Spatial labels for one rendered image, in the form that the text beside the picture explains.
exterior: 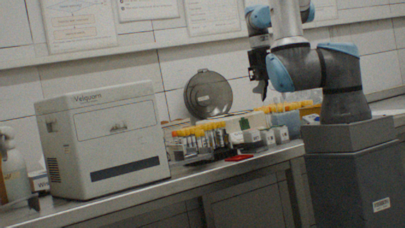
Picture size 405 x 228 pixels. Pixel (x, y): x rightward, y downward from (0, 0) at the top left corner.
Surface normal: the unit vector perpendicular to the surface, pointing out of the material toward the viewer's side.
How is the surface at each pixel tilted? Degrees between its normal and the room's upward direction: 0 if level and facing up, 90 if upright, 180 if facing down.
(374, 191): 90
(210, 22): 94
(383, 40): 90
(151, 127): 90
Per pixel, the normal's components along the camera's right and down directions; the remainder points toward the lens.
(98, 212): 0.55, -0.06
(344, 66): 0.11, 0.06
